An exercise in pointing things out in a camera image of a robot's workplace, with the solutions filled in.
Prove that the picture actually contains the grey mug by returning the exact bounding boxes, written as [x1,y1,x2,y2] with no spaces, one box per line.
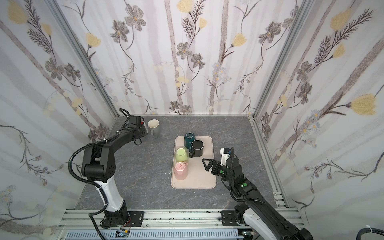
[148,119,161,135]

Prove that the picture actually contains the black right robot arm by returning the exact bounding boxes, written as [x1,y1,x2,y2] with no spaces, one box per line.
[202,148,313,240]

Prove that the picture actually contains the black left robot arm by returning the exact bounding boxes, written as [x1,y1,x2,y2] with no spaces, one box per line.
[68,108,148,240]

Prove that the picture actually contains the black mug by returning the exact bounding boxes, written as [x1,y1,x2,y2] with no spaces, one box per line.
[189,140,204,158]

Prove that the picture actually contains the light green mug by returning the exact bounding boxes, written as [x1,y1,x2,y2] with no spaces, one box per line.
[175,148,189,163]

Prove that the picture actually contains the pink mug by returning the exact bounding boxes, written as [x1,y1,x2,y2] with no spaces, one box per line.
[174,162,188,181]

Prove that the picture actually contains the dark green mug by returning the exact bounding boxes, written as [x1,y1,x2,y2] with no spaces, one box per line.
[184,132,196,151]

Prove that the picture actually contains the beige rectangular tray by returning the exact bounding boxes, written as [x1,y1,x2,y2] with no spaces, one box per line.
[171,136,216,189]

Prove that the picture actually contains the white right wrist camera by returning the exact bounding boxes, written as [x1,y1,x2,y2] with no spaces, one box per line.
[220,148,234,166]

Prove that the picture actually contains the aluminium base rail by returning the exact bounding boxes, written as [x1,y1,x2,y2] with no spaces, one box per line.
[56,208,307,240]

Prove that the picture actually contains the black corrugated cable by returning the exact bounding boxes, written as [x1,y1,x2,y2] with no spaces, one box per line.
[355,227,384,240]

